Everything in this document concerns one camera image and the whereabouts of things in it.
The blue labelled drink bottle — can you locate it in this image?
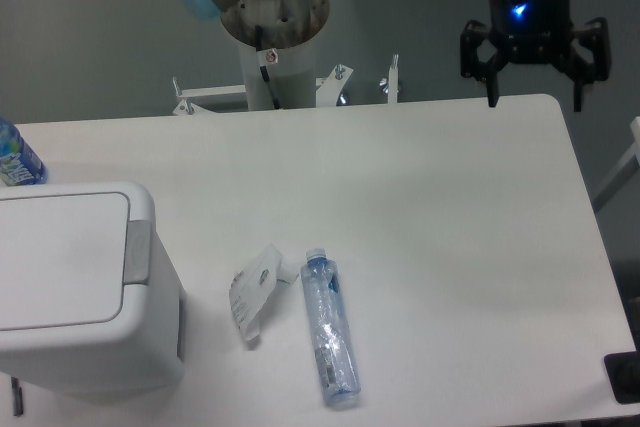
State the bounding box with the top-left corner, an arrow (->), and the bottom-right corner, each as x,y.
1,118 -> 48,187

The white metal base frame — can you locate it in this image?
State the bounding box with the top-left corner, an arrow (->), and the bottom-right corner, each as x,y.
172,54 -> 401,116

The black table clamp mount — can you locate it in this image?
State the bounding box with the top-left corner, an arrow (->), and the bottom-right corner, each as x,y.
604,351 -> 639,405

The white push-lid trash can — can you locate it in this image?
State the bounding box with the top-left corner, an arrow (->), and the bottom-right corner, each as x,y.
1,182 -> 186,395

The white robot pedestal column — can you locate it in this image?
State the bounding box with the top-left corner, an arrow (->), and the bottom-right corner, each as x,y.
219,0 -> 331,112

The black cable on pedestal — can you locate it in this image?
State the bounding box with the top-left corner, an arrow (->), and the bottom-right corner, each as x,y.
253,23 -> 282,111

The crumpled white plastic wrapper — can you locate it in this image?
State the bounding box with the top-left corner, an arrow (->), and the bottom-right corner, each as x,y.
229,244 -> 299,343

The empty clear plastic bottle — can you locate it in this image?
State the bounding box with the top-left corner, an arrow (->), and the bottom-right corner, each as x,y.
300,248 -> 361,407

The white frame leg right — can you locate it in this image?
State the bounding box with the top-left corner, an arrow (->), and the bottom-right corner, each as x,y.
591,117 -> 639,213

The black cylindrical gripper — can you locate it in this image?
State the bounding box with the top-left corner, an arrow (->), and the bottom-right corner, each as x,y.
459,0 -> 612,113

